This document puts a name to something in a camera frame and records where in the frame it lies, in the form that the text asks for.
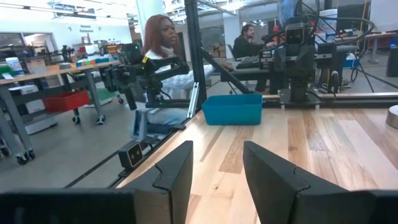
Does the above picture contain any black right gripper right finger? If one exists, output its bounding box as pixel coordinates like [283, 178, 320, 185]
[243, 140, 376, 224]

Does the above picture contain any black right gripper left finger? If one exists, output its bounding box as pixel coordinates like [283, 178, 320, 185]
[119, 140, 194, 224]

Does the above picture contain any wooden office desk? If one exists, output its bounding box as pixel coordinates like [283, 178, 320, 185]
[334, 30, 398, 65]

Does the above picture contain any person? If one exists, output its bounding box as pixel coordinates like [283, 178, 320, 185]
[232, 24, 279, 60]
[141, 14, 224, 126]

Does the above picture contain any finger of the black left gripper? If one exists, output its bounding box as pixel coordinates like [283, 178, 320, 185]
[281, 46, 298, 78]
[297, 45, 313, 78]

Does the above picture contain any black computer monitor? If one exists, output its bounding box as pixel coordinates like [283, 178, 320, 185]
[336, 2, 371, 32]

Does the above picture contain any brown cardboard box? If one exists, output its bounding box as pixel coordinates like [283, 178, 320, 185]
[25, 58, 48, 74]

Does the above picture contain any red plastic bin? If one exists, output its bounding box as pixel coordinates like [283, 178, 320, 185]
[42, 90, 91, 114]

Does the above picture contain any blue chair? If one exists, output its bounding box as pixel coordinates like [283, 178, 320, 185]
[131, 108, 187, 141]

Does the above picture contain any silver metal strut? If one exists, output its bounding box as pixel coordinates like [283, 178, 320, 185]
[187, 82, 200, 119]

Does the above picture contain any black stereo camera box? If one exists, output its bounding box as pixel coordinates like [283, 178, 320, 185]
[118, 141, 145, 170]

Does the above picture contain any grey workbench on wheels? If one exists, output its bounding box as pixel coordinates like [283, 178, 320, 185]
[0, 58, 123, 166]

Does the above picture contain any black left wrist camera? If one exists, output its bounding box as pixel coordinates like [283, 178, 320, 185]
[285, 22, 306, 46]

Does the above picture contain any teal plastic bin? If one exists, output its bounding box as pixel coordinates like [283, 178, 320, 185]
[201, 93, 264, 126]

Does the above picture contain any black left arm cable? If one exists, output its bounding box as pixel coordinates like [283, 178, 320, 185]
[310, 14, 376, 47]

